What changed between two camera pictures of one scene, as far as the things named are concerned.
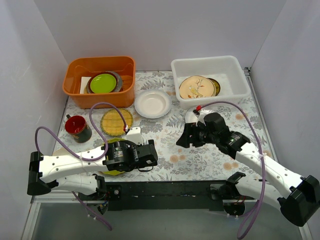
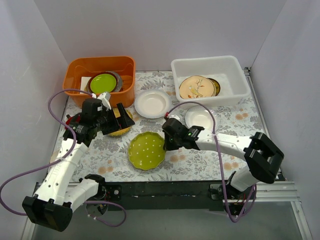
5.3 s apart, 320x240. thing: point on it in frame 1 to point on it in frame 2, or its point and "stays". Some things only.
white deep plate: [153, 103] stays
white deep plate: [191, 117] stays
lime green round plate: [103, 83] stays
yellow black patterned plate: [217, 85] stays
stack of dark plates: [118, 78] stays
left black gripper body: [149, 155] to [116, 124]
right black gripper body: [190, 135] to [169, 144]
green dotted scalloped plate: [113, 172] to [146, 150]
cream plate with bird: [197, 86] stays
